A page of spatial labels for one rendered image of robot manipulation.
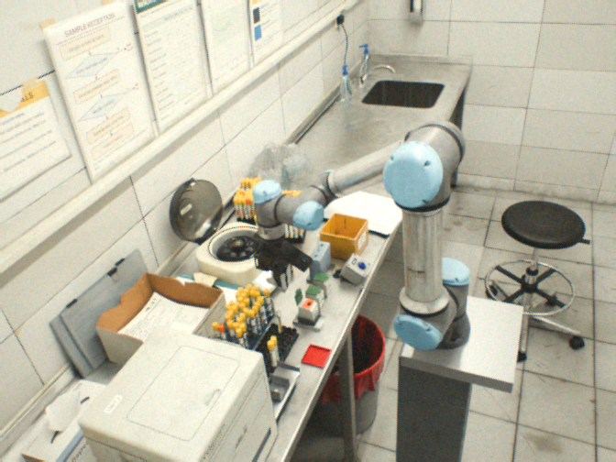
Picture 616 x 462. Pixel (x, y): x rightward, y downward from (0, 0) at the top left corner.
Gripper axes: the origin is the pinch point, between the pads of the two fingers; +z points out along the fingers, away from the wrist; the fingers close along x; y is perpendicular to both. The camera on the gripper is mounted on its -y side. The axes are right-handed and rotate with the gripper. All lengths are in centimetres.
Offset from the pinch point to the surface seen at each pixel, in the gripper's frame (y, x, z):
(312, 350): -12.2, 10.2, 11.1
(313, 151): 40, -104, 12
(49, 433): 35, 62, 6
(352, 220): -3.9, -43.9, 3.0
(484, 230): -35, -189, 99
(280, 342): -3.2, 11.9, 9.4
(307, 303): -6.5, -0.2, 3.9
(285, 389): -12.9, 27.5, 7.3
